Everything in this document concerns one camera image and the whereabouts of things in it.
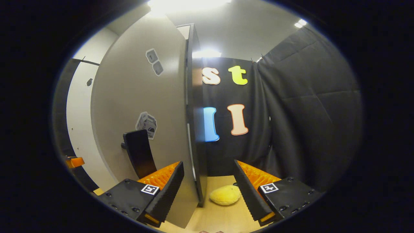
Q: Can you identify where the black backdrop cloth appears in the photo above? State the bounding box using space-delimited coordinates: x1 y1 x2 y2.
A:
194 24 363 194
53 58 99 191

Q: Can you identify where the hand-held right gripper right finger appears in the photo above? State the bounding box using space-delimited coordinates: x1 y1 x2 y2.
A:
233 160 322 227

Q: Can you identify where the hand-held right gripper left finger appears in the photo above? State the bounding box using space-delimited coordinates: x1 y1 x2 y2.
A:
99 161 185 227

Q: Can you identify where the yellow plush toy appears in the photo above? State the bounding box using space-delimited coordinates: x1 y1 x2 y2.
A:
209 184 242 206

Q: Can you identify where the large ceiling light panel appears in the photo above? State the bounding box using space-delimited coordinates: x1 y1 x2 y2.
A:
147 0 232 13

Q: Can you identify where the grey cabinet door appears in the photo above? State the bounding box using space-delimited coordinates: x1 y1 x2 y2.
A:
66 61 118 191
91 15 199 228

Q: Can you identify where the white and grey cabinet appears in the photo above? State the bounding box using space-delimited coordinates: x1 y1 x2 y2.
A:
176 23 207 207

